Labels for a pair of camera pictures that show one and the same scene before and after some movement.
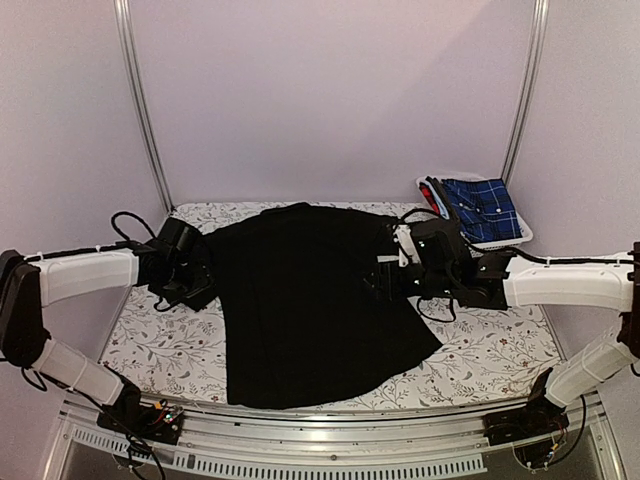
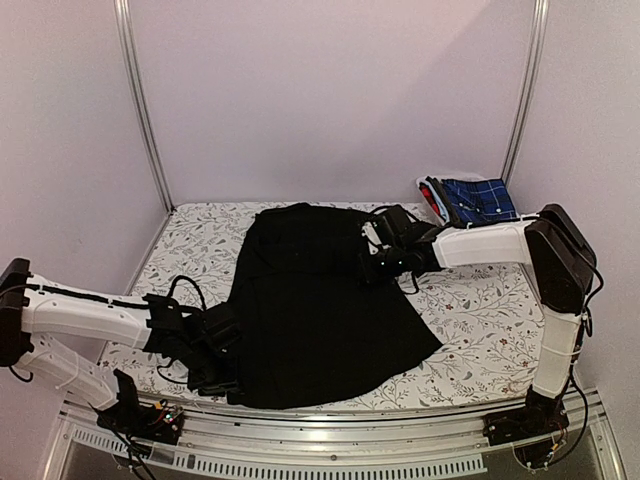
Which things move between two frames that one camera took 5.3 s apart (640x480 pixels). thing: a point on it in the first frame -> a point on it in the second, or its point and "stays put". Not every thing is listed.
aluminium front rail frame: x=321 y=440 stays put
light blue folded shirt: x=443 y=210 stays put
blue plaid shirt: x=484 y=209 stays put
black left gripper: x=202 y=279 -> x=230 y=378
